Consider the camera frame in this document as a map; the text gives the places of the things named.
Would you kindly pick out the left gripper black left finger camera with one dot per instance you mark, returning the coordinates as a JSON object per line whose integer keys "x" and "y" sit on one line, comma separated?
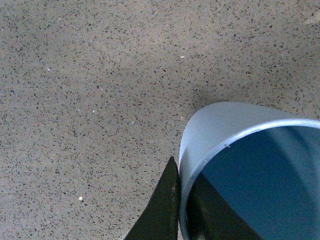
{"x": 159, "y": 220}

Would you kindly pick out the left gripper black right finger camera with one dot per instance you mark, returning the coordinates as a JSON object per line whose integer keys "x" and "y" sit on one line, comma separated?
{"x": 210, "y": 217}

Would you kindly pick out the blue cup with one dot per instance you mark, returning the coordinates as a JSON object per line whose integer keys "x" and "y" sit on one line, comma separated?
{"x": 264, "y": 162}

